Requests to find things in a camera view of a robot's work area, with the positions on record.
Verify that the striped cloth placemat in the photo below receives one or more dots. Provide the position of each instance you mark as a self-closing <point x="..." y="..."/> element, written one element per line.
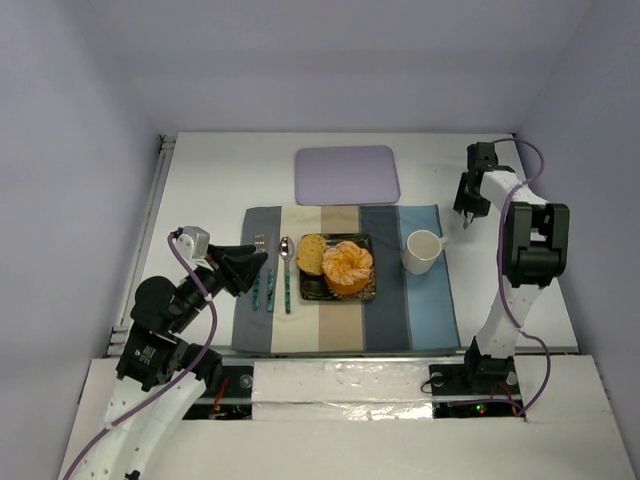
<point x="408" y="312"/>

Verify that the black floral square plate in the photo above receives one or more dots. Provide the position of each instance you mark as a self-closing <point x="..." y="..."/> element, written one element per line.
<point x="316" y="288"/>

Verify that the spoon with teal handle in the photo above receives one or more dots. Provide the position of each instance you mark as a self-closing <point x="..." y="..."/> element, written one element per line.
<point x="287" y="253"/>

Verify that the fork with teal handle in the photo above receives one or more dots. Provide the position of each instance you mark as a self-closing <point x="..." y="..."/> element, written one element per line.
<point x="259" y="243"/>

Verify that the silver metal tongs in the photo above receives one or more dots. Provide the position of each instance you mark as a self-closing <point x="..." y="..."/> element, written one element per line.
<point x="468" y="219"/>

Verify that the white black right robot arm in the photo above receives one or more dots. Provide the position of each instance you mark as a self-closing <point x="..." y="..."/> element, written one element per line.
<point x="532" y="250"/>

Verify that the yellow bread slice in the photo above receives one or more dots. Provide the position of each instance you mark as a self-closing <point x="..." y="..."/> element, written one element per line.
<point x="310" y="254"/>

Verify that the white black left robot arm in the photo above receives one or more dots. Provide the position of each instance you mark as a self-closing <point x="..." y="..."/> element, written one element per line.
<point x="159" y="376"/>

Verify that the lavender plastic tray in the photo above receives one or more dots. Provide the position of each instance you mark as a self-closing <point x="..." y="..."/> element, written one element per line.
<point x="346" y="175"/>

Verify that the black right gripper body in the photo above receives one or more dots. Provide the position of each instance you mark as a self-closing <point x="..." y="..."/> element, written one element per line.
<point x="469" y="195"/>

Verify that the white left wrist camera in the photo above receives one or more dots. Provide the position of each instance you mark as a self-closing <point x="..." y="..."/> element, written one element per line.
<point x="192" y="243"/>

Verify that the foil covered white panel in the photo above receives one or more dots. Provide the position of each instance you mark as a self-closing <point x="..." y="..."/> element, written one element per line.
<point x="362" y="390"/>

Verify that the knife with teal handle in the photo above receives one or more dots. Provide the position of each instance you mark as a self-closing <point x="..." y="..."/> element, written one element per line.
<point x="270" y="290"/>

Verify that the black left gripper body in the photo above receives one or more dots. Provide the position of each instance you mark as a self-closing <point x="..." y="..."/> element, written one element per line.
<point x="220" y="270"/>

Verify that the aluminium frame rail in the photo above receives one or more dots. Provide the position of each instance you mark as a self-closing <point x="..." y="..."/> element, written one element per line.
<point x="122" y="323"/>

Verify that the white ceramic mug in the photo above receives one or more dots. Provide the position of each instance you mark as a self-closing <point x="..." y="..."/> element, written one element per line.
<point x="422" y="249"/>

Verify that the round orange bundt cake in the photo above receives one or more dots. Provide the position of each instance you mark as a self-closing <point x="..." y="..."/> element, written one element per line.
<point x="347" y="268"/>

